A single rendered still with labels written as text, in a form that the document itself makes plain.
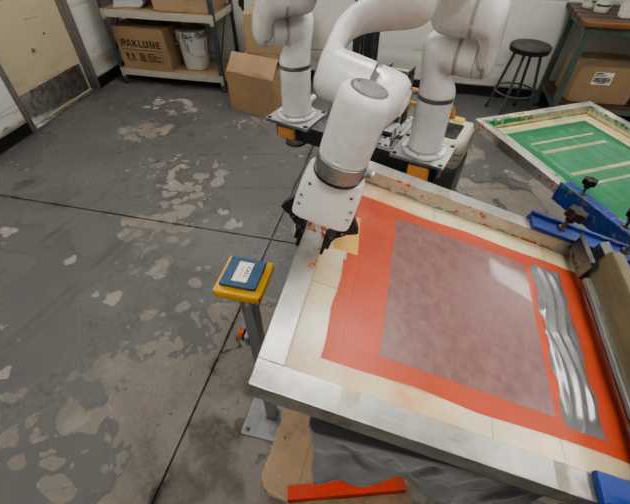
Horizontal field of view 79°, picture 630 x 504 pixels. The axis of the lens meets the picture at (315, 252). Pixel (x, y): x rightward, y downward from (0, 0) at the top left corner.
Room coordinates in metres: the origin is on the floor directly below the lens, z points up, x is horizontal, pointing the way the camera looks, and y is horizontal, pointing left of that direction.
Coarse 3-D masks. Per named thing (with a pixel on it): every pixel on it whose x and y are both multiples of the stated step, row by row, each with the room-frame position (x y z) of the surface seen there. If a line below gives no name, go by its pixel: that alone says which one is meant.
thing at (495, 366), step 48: (384, 288) 0.43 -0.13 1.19; (336, 336) 0.32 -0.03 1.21; (384, 336) 0.33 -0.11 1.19; (432, 336) 0.35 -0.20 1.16; (480, 336) 0.36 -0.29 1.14; (528, 336) 0.38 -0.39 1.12; (432, 384) 0.26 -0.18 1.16; (480, 384) 0.27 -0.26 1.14; (528, 384) 0.28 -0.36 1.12; (576, 432) 0.21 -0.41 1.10; (624, 432) 0.22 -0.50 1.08
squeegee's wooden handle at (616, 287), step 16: (608, 256) 0.53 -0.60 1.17; (624, 256) 0.52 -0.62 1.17; (592, 272) 0.52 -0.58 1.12; (608, 272) 0.50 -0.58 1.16; (624, 272) 0.48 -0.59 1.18; (608, 288) 0.47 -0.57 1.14; (624, 288) 0.44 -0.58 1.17; (608, 304) 0.44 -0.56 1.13; (624, 304) 0.42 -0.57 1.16; (608, 320) 0.41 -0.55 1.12; (624, 320) 0.39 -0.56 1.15; (624, 336) 0.36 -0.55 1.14; (624, 352) 0.34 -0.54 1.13; (624, 368) 0.31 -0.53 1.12
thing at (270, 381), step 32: (416, 192) 0.70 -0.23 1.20; (448, 192) 0.71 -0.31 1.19; (512, 224) 0.65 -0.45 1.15; (288, 288) 0.37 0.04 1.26; (288, 320) 0.31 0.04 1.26; (288, 352) 0.27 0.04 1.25; (256, 384) 0.22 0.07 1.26; (288, 384) 0.22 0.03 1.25; (320, 384) 0.22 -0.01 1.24; (320, 416) 0.19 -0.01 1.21; (352, 416) 0.19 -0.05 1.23; (384, 416) 0.19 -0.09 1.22; (416, 416) 0.20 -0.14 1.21; (416, 448) 0.16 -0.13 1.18; (448, 448) 0.16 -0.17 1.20; (480, 448) 0.16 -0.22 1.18; (512, 448) 0.17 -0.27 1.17; (512, 480) 0.13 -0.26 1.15; (544, 480) 0.13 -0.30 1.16; (576, 480) 0.14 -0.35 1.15
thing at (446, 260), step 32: (384, 224) 0.60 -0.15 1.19; (416, 224) 0.62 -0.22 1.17; (352, 256) 0.49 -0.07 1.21; (384, 256) 0.51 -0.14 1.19; (416, 256) 0.52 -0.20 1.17; (448, 256) 0.54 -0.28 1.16; (480, 256) 0.56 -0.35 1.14; (512, 256) 0.58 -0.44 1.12; (448, 288) 0.46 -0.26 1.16; (480, 288) 0.47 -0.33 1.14; (512, 288) 0.49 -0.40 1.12; (576, 288) 0.52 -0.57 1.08; (576, 320) 0.43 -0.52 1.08
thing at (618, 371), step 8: (584, 280) 0.51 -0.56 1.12; (592, 288) 0.49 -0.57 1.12; (592, 296) 0.47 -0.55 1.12; (592, 304) 0.45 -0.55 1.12; (600, 312) 0.43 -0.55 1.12; (600, 320) 0.41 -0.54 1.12; (600, 328) 0.39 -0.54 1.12; (608, 328) 0.39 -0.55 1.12; (608, 336) 0.37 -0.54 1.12; (608, 344) 0.36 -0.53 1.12; (608, 352) 0.34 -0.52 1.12; (616, 352) 0.34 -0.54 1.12; (616, 360) 0.33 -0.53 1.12; (616, 368) 0.31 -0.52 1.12; (616, 376) 0.30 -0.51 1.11; (624, 376) 0.30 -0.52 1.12; (624, 384) 0.28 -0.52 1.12; (624, 392) 0.27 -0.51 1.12; (624, 400) 0.26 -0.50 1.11
